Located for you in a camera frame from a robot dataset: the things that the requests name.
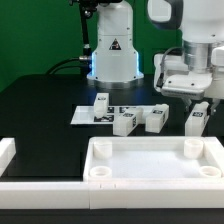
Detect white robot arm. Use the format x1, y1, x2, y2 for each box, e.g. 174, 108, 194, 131
70, 0, 224, 111

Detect white L-shaped fence wall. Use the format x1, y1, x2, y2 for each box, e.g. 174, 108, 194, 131
0, 137, 224, 211

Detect white marker base plate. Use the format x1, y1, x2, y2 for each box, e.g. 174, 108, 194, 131
71, 105, 153, 125

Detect black cables at base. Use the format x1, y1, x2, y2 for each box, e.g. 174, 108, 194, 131
45, 0, 101, 76

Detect white desk tabletop tray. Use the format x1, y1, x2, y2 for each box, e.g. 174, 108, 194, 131
83, 136, 224, 182

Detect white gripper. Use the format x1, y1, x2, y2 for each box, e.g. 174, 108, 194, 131
154, 54, 224, 115

